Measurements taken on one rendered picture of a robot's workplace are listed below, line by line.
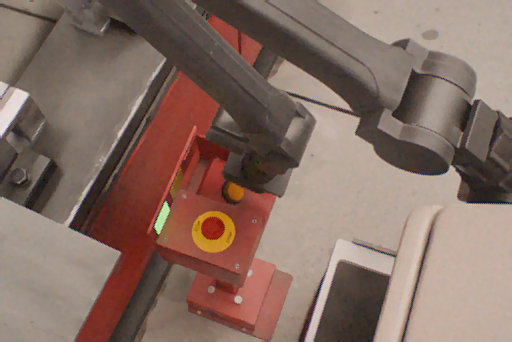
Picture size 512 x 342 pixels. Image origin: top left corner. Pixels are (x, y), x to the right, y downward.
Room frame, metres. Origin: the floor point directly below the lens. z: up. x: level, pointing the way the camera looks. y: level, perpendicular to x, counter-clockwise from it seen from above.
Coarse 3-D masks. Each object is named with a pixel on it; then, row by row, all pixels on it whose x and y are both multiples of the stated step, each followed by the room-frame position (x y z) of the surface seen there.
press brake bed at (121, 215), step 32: (224, 32) 0.76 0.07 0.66; (256, 64) 1.05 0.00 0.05; (160, 96) 0.53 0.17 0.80; (192, 96) 0.62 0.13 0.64; (160, 128) 0.50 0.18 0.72; (192, 128) 0.60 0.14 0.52; (128, 160) 0.41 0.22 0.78; (160, 160) 0.48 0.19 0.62; (192, 160) 0.57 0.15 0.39; (128, 192) 0.38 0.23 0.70; (160, 192) 0.45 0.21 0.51; (96, 224) 0.30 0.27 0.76; (128, 224) 0.35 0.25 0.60; (128, 256) 0.31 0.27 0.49; (160, 256) 0.42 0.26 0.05; (128, 288) 0.26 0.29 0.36; (96, 320) 0.17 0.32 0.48; (128, 320) 0.23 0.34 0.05
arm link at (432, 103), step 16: (416, 80) 0.30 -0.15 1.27; (432, 80) 0.30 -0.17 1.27; (416, 96) 0.29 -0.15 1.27; (432, 96) 0.28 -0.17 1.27; (448, 96) 0.28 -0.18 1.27; (464, 96) 0.29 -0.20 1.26; (400, 112) 0.27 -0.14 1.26; (416, 112) 0.27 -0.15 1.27; (432, 112) 0.27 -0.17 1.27; (448, 112) 0.27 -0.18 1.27; (464, 112) 0.28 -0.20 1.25; (480, 112) 0.27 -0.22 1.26; (496, 112) 0.28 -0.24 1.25; (432, 128) 0.25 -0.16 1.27; (448, 128) 0.25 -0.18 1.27; (464, 128) 0.27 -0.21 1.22; (480, 128) 0.26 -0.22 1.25; (464, 144) 0.24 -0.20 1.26; (480, 144) 0.25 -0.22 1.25; (464, 160) 0.24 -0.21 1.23; (480, 160) 0.23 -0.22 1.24
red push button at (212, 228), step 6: (204, 222) 0.29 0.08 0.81; (210, 222) 0.29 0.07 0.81; (216, 222) 0.29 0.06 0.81; (222, 222) 0.29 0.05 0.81; (204, 228) 0.28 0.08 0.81; (210, 228) 0.28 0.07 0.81; (216, 228) 0.28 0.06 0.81; (222, 228) 0.28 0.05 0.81; (204, 234) 0.27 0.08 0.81; (210, 234) 0.27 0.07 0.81; (216, 234) 0.27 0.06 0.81; (222, 234) 0.28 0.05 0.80
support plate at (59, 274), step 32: (0, 224) 0.23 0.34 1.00; (32, 224) 0.23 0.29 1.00; (0, 256) 0.18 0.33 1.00; (32, 256) 0.19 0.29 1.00; (64, 256) 0.19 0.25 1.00; (96, 256) 0.19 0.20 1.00; (0, 288) 0.14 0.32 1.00; (32, 288) 0.14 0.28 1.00; (64, 288) 0.14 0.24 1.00; (96, 288) 0.15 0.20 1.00; (0, 320) 0.10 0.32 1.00; (32, 320) 0.10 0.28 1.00; (64, 320) 0.10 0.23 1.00
